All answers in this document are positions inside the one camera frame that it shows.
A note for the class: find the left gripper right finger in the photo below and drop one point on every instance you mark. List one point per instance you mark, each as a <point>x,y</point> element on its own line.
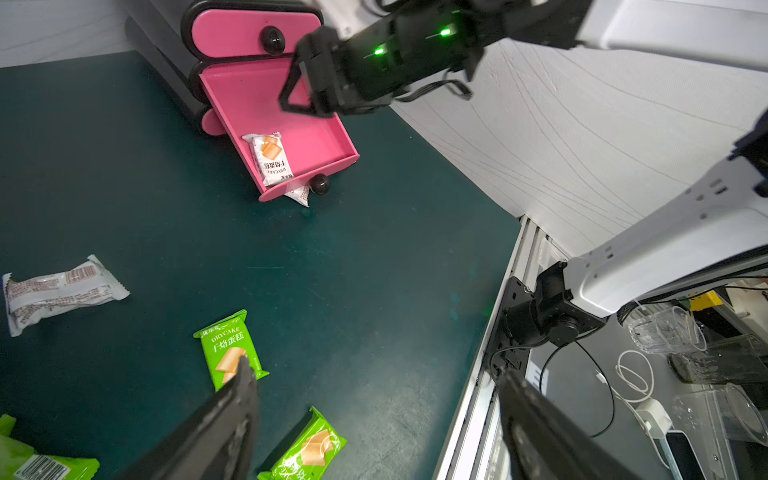
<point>545,444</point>

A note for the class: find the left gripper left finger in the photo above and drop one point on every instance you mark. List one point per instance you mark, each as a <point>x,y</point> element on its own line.
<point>216,442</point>

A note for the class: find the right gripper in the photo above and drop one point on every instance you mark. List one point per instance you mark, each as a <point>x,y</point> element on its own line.
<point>369,70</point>

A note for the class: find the white cookie packet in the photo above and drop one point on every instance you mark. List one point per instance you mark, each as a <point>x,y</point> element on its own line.
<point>270,156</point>
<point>300,195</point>
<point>29,301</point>

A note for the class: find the pink drawer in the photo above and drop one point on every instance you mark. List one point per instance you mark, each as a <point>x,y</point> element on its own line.
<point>220,33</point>
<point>244,96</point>

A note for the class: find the pink top drawer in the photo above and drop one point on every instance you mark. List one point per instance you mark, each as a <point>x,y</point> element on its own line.
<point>220,33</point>

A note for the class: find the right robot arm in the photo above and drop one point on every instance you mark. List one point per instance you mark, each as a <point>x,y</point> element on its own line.
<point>589,140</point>

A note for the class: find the black pink drawer cabinet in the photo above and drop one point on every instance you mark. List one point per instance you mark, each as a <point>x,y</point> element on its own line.
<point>161,32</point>

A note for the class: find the green cookie packet lower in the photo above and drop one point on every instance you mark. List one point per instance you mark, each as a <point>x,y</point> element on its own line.
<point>310,454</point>

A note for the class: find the green cookie packet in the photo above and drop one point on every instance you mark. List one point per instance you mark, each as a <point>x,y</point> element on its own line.
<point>20,461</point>
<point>225,343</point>
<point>310,454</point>

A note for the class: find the green cookie packet centre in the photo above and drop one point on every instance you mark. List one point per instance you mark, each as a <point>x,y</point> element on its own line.
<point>225,343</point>

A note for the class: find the clear plastic cups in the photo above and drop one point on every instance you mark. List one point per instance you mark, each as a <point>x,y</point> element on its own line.
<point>724,367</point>

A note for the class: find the green cookie packet left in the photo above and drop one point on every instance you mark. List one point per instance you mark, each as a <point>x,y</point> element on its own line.
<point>20,461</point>

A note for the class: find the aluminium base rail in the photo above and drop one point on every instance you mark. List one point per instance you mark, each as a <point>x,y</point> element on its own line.
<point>474,447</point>

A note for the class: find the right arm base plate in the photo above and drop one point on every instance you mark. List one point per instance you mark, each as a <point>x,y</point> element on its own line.
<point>514,331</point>

